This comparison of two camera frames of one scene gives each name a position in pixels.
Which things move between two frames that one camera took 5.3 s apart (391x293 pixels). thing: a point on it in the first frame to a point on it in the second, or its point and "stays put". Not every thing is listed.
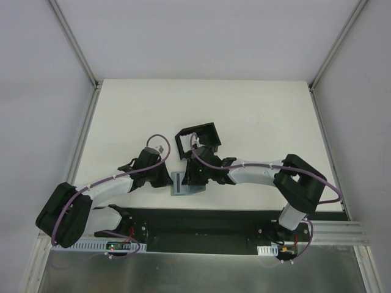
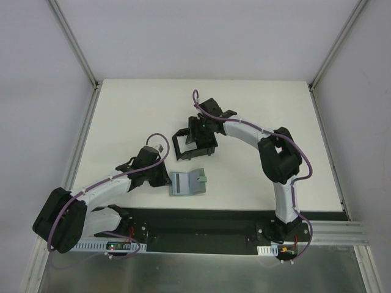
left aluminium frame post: [75, 43] stays put
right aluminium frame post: [336, 44] stays put
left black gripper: [159, 179] stays put
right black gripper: [193, 176] to [202, 138]
